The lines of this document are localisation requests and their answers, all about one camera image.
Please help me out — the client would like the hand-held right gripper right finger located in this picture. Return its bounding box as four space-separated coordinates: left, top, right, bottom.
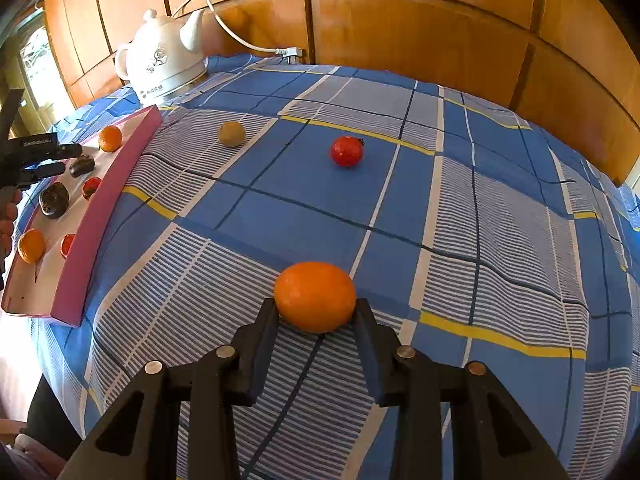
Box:
350 298 571 480

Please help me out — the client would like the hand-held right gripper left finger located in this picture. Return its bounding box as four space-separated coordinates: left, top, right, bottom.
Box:
57 297 281 480

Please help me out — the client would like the dark brown mushroom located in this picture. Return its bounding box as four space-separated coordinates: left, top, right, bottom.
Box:
69 155 96 178

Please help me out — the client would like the orange with green stem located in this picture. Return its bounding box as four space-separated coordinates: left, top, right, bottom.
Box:
18 228 47 283

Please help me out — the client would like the white tray with pink rim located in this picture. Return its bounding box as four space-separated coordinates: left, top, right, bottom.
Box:
0 105 165 328

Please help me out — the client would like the person's left hand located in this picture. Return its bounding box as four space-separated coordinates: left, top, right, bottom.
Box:
0 186 23 256

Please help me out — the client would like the dark brown wrinkled fruit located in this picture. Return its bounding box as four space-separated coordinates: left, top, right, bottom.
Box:
38 182 70 220

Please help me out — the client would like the white ceramic electric kettle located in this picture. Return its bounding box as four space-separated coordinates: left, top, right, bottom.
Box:
115 8 210 102

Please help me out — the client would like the blue plaid cloth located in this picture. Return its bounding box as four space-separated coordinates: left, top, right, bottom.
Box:
10 52 640 480

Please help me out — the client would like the tan round fruit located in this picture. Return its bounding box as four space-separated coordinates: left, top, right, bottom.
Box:
218 121 246 148

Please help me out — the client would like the dark cloth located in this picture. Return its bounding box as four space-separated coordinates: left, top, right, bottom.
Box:
25 375 88 461

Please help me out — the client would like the wooden wardrobe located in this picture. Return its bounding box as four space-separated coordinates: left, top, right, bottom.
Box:
42 0 640 186

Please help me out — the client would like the white power cable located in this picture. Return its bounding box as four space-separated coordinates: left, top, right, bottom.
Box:
172 0 278 56

